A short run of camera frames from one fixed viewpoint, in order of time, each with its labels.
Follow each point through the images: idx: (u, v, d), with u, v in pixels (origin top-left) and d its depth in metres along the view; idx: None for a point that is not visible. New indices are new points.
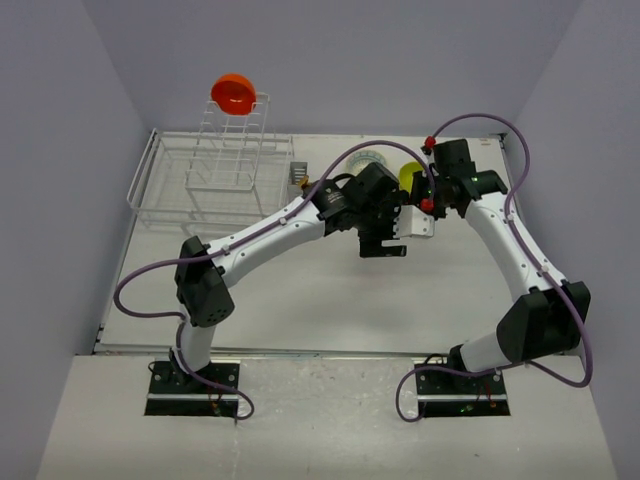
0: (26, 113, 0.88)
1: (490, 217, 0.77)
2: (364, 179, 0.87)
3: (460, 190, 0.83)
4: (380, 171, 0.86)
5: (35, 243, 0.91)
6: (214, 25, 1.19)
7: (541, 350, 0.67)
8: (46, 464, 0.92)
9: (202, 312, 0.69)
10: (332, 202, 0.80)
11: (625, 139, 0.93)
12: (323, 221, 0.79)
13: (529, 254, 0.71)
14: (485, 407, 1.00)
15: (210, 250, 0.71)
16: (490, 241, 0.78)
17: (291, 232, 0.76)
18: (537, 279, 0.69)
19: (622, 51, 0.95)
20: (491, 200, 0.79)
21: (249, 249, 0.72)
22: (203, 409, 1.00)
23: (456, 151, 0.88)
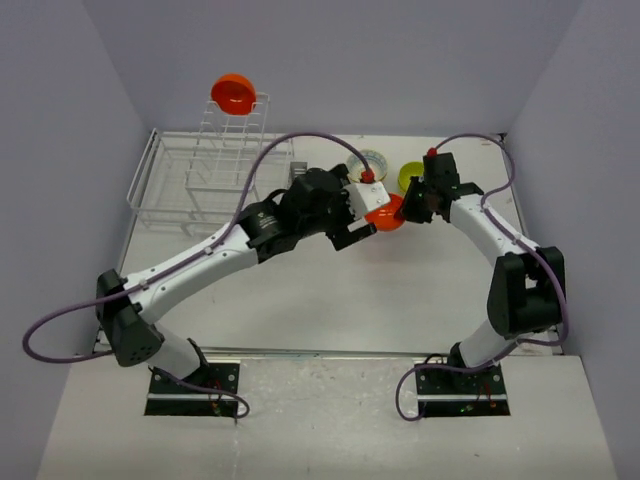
0: (25, 112, 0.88)
1: (468, 210, 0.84)
2: (295, 195, 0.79)
3: (444, 200, 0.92)
4: (308, 186, 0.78)
5: (36, 244, 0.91)
6: (214, 25, 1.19)
7: (530, 317, 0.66)
8: (46, 464, 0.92)
9: (121, 353, 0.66)
10: (263, 227, 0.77)
11: (624, 139, 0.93)
12: (253, 250, 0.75)
13: (503, 228, 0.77)
14: (485, 407, 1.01)
15: (127, 285, 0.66)
16: (471, 230, 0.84)
17: (217, 263, 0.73)
18: (512, 247, 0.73)
19: (621, 52, 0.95)
20: (468, 199, 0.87)
21: (171, 282, 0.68)
22: (203, 409, 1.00)
23: (443, 164, 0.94)
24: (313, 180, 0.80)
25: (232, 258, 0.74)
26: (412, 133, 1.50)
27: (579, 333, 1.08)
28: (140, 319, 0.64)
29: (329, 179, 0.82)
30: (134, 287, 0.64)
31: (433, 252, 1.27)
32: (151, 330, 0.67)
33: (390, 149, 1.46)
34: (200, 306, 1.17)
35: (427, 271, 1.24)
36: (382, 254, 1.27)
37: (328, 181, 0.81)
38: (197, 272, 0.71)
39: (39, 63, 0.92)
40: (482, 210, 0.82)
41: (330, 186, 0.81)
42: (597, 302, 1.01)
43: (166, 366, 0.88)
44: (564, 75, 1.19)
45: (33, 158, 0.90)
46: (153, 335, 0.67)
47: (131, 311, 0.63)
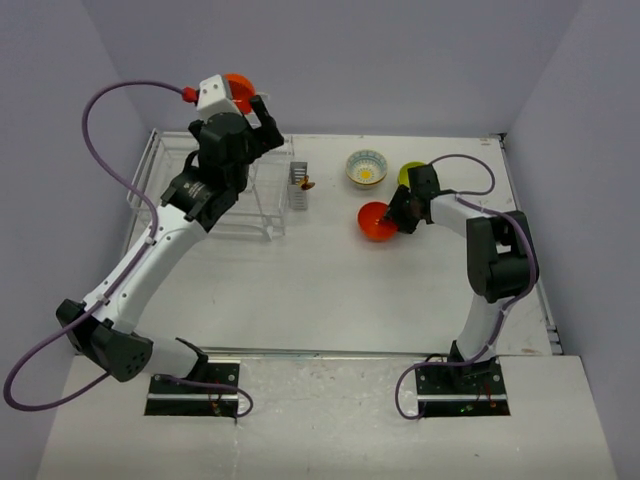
0: (25, 113, 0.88)
1: (444, 201, 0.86)
2: (207, 151, 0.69)
3: (424, 205, 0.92)
4: (214, 138, 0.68)
5: (36, 245, 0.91)
6: (214, 26, 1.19)
7: (503, 270, 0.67)
8: (47, 464, 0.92)
9: (116, 369, 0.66)
10: (194, 195, 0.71)
11: (625, 139, 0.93)
12: (193, 222, 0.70)
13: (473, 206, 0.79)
14: (485, 407, 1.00)
15: (88, 306, 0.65)
16: (451, 221, 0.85)
17: (163, 249, 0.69)
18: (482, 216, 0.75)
19: (622, 52, 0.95)
20: (447, 196, 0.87)
21: (129, 287, 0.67)
22: (203, 410, 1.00)
23: (422, 173, 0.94)
24: (216, 129, 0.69)
25: (178, 239, 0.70)
26: (413, 133, 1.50)
27: (579, 333, 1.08)
28: (115, 335, 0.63)
29: (236, 122, 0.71)
30: (93, 306, 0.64)
31: (433, 252, 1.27)
32: (129, 337, 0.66)
33: (390, 149, 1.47)
34: (199, 306, 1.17)
35: (427, 271, 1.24)
36: (382, 254, 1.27)
37: (235, 124, 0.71)
38: (149, 268, 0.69)
39: (39, 64, 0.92)
40: (456, 201, 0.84)
41: (240, 127, 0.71)
42: (598, 302, 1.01)
43: (165, 370, 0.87)
44: (564, 75, 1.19)
45: (32, 158, 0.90)
46: (138, 342, 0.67)
47: (104, 329, 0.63)
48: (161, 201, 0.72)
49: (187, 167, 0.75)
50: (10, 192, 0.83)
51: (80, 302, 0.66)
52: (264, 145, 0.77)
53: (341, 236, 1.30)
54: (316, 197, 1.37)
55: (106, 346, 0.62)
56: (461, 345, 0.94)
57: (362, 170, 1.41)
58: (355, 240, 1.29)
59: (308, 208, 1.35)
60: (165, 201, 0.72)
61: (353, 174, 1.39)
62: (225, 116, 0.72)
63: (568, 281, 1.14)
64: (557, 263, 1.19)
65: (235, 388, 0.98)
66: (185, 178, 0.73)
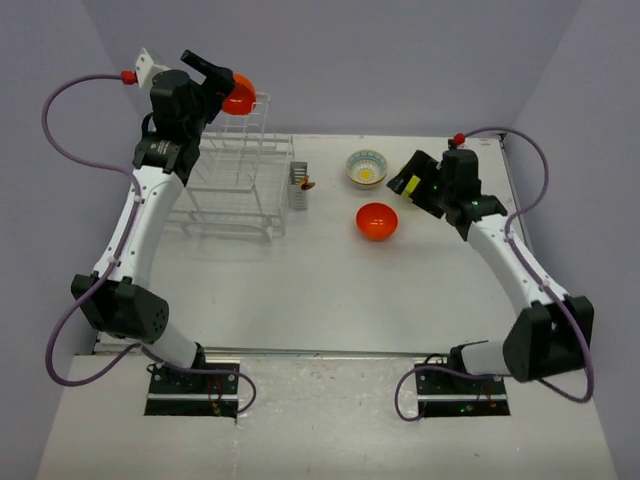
0: (25, 114, 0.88)
1: (490, 237, 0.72)
2: (160, 109, 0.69)
3: (460, 213, 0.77)
4: (162, 93, 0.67)
5: (35, 245, 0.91)
6: (214, 26, 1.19)
7: (548, 366, 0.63)
8: (46, 464, 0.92)
9: (146, 327, 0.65)
10: (165, 150, 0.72)
11: (624, 140, 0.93)
12: (173, 175, 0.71)
13: (529, 266, 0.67)
14: (485, 407, 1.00)
15: (101, 272, 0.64)
16: (492, 263, 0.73)
17: (153, 205, 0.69)
18: (538, 294, 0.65)
19: (621, 53, 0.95)
20: (491, 221, 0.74)
21: (135, 243, 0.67)
22: (203, 410, 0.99)
23: (467, 168, 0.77)
24: (159, 84, 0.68)
25: (164, 193, 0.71)
26: (412, 133, 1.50)
27: None
28: (138, 287, 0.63)
29: (176, 76, 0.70)
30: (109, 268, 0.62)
31: (433, 252, 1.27)
32: (149, 292, 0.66)
33: (390, 149, 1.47)
34: (199, 305, 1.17)
35: (427, 271, 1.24)
36: (381, 253, 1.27)
37: (178, 77, 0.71)
38: (147, 225, 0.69)
39: (39, 64, 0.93)
40: (506, 241, 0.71)
41: (184, 79, 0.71)
42: (597, 302, 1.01)
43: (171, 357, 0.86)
44: (564, 75, 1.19)
45: (32, 158, 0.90)
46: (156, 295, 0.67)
47: (126, 285, 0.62)
48: (135, 166, 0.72)
49: (145, 132, 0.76)
50: (9, 192, 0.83)
51: (92, 272, 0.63)
52: (218, 95, 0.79)
53: (341, 236, 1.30)
54: (316, 197, 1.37)
55: (133, 300, 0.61)
56: (466, 357, 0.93)
57: (362, 170, 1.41)
58: (354, 240, 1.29)
59: (308, 208, 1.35)
60: (138, 164, 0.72)
61: (353, 174, 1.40)
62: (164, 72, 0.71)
63: (567, 281, 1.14)
64: (557, 263, 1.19)
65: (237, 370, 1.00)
66: (148, 140, 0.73)
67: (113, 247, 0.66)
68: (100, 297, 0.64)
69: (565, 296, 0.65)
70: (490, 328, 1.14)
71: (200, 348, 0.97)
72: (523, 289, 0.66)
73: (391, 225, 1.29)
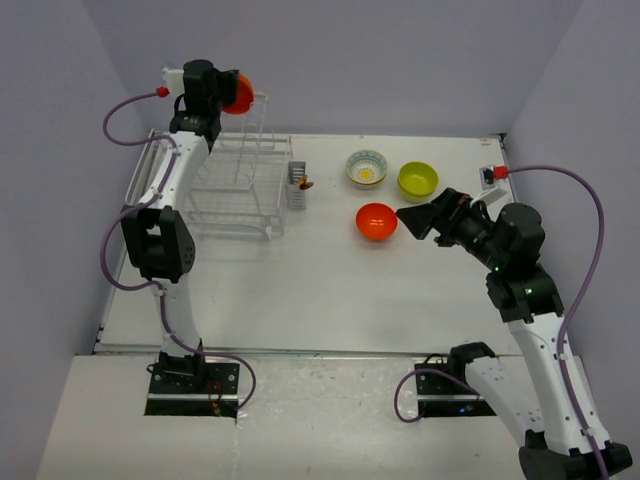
0: (28, 114, 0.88)
1: (540, 348, 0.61)
2: (189, 89, 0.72)
3: (507, 295, 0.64)
4: (194, 74, 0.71)
5: (37, 246, 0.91)
6: (217, 26, 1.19)
7: None
8: (45, 464, 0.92)
9: (180, 259, 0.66)
10: (195, 122, 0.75)
11: (626, 141, 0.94)
12: (203, 137, 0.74)
13: (575, 400, 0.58)
14: (485, 407, 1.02)
15: (142, 201, 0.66)
16: (531, 369, 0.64)
17: (188, 159, 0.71)
18: (580, 439, 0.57)
19: (623, 55, 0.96)
20: (543, 323, 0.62)
21: (175, 182, 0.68)
22: (203, 409, 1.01)
23: (531, 247, 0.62)
24: (190, 67, 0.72)
25: (196, 150, 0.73)
26: (412, 133, 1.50)
27: (578, 333, 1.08)
28: (178, 216, 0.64)
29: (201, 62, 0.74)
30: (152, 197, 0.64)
31: (433, 253, 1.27)
32: (186, 229, 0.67)
33: (390, 149, 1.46)
34: (199, 306, 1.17)
35: (427, 271, 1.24)
36: (381, 253, 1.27)
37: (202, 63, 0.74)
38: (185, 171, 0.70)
39: (42, 64, 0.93)
40: (556, 360, 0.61)
41: (208, 66, 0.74)
42: (596, 302, 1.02)
43: (178, 329, 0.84)
44: (564, 78, 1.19)
45: (34, 158, 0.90)
46: (187, 236, 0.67)
47: (168, 211, 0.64)
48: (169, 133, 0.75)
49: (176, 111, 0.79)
50: (10, 191, 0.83)
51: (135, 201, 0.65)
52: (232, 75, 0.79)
53: (341, 236, 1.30)
54: (315, 197, 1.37)
55: (174, 223, 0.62)
56: (469, 372, 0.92)
57: (362, 170, 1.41)
58: (354, 240, 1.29)
59: (308, 208, 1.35)
60: (172, 130, 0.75)
61: (353, 174, 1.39)
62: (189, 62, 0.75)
63: (567, 280, 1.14)
64: (556, 264, 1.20)
65: (238, 360, 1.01)
66: (178, 116, 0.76)
67: (155, 184, 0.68)
68: (142, 228, 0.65)
69: (606, 442, 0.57)
70: (490, 329, 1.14)
71: (200, 343, 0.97)
72: (563, 428, 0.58)
73: (391, 224, 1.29)
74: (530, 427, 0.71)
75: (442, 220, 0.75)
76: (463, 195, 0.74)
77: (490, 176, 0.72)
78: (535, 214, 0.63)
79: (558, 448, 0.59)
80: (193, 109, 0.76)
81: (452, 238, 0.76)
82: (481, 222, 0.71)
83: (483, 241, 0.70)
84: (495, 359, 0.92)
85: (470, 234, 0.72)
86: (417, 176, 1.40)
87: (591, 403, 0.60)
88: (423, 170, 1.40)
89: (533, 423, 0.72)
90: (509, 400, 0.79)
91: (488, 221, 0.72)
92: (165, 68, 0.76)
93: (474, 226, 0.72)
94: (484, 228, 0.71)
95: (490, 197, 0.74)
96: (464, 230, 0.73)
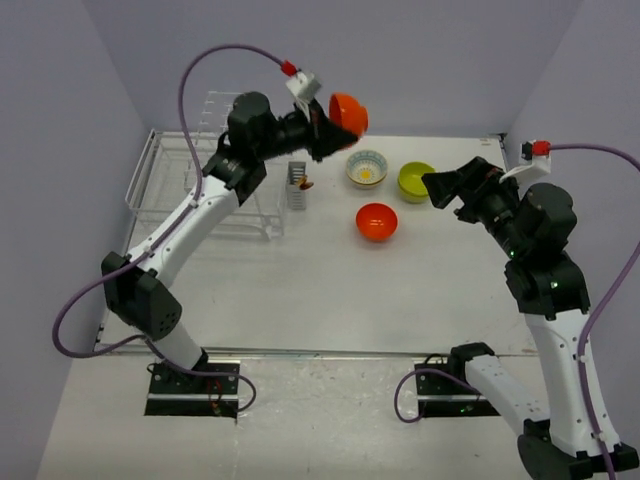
0: (27, 114, 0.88)
1: (559, 348, 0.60)
2: (234, 132, 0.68)
3: (530, 287, 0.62)
4: (239, 117, 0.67)
5: (36, 247, 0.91)
6: (217, 26, 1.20)
7: None
8: (46, 464, 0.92)
9: (151, 322, 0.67)
10: (232, 169, 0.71)
11: (626, 142, 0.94)
12: (232, 191, 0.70)
13: (590, 405, 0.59)
14: (485, 407, 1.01)
15: (133, 258, 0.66)
16: (545, 365, 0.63)
17: (205, 213, 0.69)
18: (589, 442, 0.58)
19: (624, 55, 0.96)
20: (564, 321, 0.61)
21: (173, 241, 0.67)
22: (203, 410, 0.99)
23: (558, 233, 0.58)
24: (240, 110, 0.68)
25: (217, 205, 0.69)
26: (412, 133, 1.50)
27: None
28: (158, 284, 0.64)
29: (262, 102, 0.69)
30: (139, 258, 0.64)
31: (433, 253, 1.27)
32: (169, 294, 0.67)
33: (389, 149, 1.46)
34: (200, 306, 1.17)
35: (427, 271, 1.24)
36: (381, 253, 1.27)
37: (259, 104, 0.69)
38: (189, 230, 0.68)
39: (41, 65, 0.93)
40: (575, 361, 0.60)
41: (262, 108, 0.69)
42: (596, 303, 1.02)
43: (174, 350, 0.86)
44: (564, 78, 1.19)
45: (34, 158, 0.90)
46: (171, 299, 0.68)
47: (149, 278, 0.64)
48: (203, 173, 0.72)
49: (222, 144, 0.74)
50: (9, 192, 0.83)
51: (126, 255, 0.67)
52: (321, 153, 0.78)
53: (341, 236, 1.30)
54: (315, 197, 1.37)
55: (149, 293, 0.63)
56: (469, 370, 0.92)
57: (362, 170, 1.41)
58: (354, 240, 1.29)
59: (308, 208, 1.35)
60: (206, 173, 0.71)
61: (353, 174, 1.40)
62: (249, 96, 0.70)
63: None
64: None
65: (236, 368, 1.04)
66: (219, 156, 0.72)
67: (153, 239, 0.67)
68: (124, 284, 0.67)
69: (615, 445, 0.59)
70: (489, 329, 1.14)
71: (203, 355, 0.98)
72: (573, 430, 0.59)
73: (391, 225, 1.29)
74: (529, 417, 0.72)
75: (467, 192, 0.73)
76: (494, 169, 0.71)
77: (528, 151, 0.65)
78: (565, 198, 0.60)
79: (564, 448, 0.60)
80: (235, 153, 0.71)
81: (474, 214, 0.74)
82: (508, 201, 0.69)
83: (505, 220, 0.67)
84: (494, 357, 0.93)
85: (493, 213, 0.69)
86: (418, 176, 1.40)
87: (604, 406, 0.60)
88: (423, 171, 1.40)
89: (531, 413, 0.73)
90: (507, 393, 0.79)
91: (513, 199, 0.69)
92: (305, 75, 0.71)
93: (500, 204, 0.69)
94: (510, 208, 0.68)
95: (525, 174, 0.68)
96: (488, 207, 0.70)
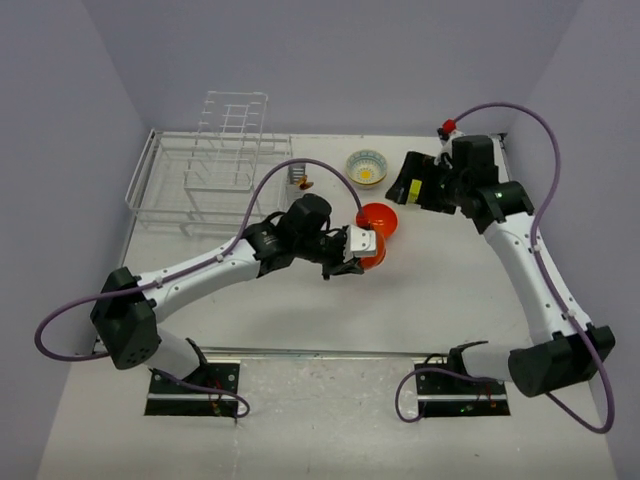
0: (26, 114, 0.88)
1: (515, 244, 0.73)
2: (291, 216, 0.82)
3: (479, 205, 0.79)
4: (302, 207, 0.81)
5: (36, 247, 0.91)
6: (216, 27, 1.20)
7: (552, 385, 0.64)
8: (46, 464, 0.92)
9: (123, 350, 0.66)
10: (267, 244, 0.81)
11: (625, 142, 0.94)
12: (258, 262, 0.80)
13: (553, 287, 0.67)
14: (485, 407, 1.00)
15: (140, 283, 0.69)
16: (511, 268, 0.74)
17: (227, 270, 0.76)
18: (561, 322, 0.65)
19: (622, 56, 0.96)
20: (516, 225, 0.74)
21: (184, 283, 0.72)
22: (203, 409, 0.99)
23: (482, 156, 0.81)
24: (306, 202, 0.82)
25: (239, 267, 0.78)
26: (412, 133, 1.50)
27: None
28: (152, 317, 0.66)
29: (325, 205, 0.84)
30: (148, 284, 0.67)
31: (432, 253, 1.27)
32: (154, 332, 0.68)
33: (389, 149, 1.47)
34: (199, 306, 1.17)
35: (427, 271, 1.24)
36: None
37: (321, 205, 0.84)
38: (204, 278, 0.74)
39: (41, 65, 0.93)
40: (530, 253, 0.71)
41: (322, 209, 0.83)
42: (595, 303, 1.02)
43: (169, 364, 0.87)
44: (564, 78, 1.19)
45: (33, 158, 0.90)
46: (154, 336, 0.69)
47: (146, 310, 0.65)
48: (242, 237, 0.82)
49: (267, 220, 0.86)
50: (9, 193, 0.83)
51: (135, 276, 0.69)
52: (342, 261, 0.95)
53: None
54: None
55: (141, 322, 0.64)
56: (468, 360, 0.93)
57: (362, 170, 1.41)
58: None
59: None
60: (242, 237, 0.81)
61: (353, 174, 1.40)
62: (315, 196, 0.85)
63: (566, 281, 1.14)
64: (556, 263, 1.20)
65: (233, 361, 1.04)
66: (264, 228, 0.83)
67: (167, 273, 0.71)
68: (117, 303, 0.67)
69: (587, 325, 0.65)
70: (489, 329, 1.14)
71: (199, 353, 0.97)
72: (545, 314, 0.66)
73: (391, 225, 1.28)
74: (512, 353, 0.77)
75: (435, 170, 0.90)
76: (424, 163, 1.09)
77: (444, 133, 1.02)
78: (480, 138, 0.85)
79: (543, 339, 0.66)
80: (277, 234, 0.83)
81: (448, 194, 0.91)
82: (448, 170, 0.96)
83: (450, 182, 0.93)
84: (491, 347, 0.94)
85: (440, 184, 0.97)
86: None
87: (568, 292, 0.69)
88: None
89: None
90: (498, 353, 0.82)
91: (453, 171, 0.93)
92: (369, 233, 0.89)
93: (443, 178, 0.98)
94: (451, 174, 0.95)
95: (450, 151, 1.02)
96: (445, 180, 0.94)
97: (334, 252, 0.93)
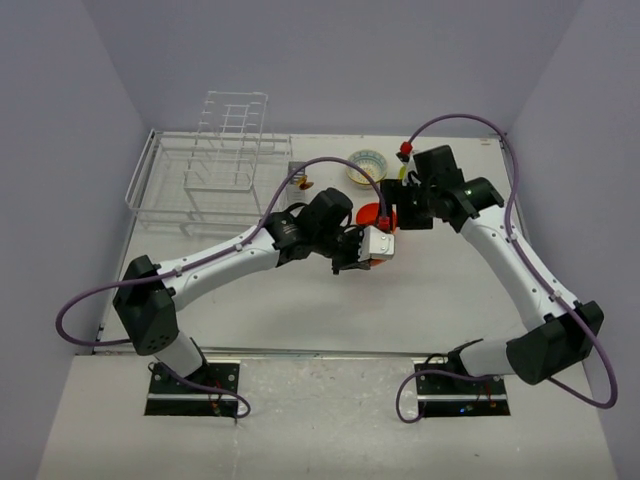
0: (26, 114, 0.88)
1: (492, 236, 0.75)
2: (315, 207, 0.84)
3: (452, 204, 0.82)
4: (328, 200, 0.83)
5: (35, 247, 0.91)
6: (216, 26, 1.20)
7: (552, 367, 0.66)
8: (46, 464, 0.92)
9: (143, 338, 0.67)
10: (287, 233, 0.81)
11: (624, 142, 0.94)
12: (278, 250, 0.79)
13: (536, 272, 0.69)
14: (485, 407, 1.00)
15: (161, 272, 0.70)
16: (492, 260, 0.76)
17: (245, 259, 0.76)
18: (550, 305, 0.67)
19: (621, 56, 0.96)
20: (490, 218, 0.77)
21: (202, 271, 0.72)
22: (203, 409, 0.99)
23: (441, 162, 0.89)
24: (330, 195, 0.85)
25: (258, 256, 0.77)
26: (412, 133, 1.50)
27: None
28: (172, 304, 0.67)
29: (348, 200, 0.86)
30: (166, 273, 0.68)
31: (432, 253, 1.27)
32: (173, 320, 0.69)
33: (389, 149, 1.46)
34: (199, 306, 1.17)
35: (427, 271, 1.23)
36: None
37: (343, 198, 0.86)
38: (222, 266, 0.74)
39: (40, 65, 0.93)
40: (508, 242, 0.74)
41: (345, 203, 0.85)
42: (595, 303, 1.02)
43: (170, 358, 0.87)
44: (564, 77, 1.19)
45: (32, 157, 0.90)
46: (172, 325, 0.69)
47: (164, 297, 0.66)
48: None
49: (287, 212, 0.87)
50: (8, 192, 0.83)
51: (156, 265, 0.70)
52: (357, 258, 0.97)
53: None
54: None
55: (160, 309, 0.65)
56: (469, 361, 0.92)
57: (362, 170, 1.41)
58: None
59: None
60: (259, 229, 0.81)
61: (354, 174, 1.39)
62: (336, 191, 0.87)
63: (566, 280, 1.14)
64: (556, 263, 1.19)
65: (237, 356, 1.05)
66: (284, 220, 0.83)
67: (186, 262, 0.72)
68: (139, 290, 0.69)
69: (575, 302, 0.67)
70: (489, 329, 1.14)
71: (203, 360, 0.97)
72: (533, 299, 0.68)
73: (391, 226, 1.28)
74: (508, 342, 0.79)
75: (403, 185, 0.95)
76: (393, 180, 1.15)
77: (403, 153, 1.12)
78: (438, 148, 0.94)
79: (535, 324, 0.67)
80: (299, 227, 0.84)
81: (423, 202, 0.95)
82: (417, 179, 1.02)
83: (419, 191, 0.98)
84: None
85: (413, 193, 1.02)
86: None
87: (551, 273, 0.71)
88: None
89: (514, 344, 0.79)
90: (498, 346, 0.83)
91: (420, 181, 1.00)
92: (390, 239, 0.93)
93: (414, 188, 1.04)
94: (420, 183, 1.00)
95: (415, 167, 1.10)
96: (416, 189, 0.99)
97: (348, 249, 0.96)
